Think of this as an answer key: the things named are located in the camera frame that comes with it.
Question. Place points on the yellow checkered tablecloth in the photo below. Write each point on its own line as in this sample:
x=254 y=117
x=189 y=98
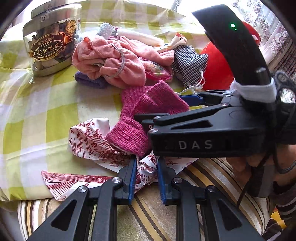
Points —
x=37 y=113

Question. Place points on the glass jar with metal lid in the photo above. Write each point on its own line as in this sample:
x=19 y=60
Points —
x=51 y=36

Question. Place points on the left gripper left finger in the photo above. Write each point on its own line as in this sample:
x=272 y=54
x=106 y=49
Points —
x=91 y=213

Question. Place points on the red white patterned cloth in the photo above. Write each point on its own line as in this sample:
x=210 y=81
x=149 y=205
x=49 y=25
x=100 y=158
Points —
x=108 y=147

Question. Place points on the purple knitted cloth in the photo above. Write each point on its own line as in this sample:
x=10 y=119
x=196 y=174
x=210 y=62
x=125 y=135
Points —
x=99 y=83

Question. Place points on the pink fleece cloth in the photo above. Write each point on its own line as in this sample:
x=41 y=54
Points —
x=117 y=60

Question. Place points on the magenta knitted glove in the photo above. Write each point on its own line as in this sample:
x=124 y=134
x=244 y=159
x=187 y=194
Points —
x=138 y=104

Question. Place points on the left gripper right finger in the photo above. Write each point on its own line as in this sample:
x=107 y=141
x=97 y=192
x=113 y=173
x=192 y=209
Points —
x=202 y=213

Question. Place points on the red thermos flask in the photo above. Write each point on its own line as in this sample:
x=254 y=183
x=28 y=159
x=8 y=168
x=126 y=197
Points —
x=218 y=74

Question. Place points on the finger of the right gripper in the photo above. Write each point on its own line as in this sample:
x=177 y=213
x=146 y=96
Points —
x=146 y=120
x=198 y=98

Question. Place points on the black white checkered mask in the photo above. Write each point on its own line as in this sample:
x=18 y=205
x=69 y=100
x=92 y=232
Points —
x=189 y=66

